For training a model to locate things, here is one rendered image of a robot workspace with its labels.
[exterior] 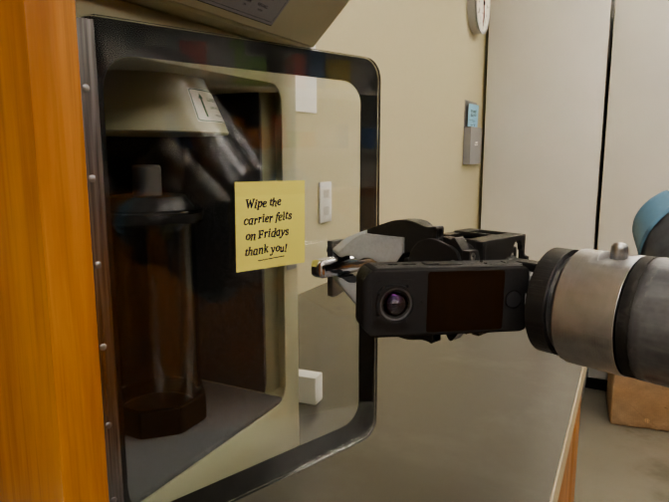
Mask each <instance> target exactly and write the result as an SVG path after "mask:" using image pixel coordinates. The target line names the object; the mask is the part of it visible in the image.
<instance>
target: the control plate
mask: <svg viewBox="0 0 669 502"><path fill-rule="evenodd" d="M198 1H200V2H203V3H206V4H209V5H212V6H215V7H218V8H221V9H223V10H226V11H229V12H232V13H235V14H238V15H241V16H243V17H246V18H249V19H252V20H255V21H258V22H261V23H264V24H266V25H269V26H272V25H273V23H274V22H275V21H276V19H277V18H278V16H279V15H280V14H281V12H282V11H283V9H284V8H285V7H286V5H287V4H288V3H289V1H290V0H198Z"/></svg>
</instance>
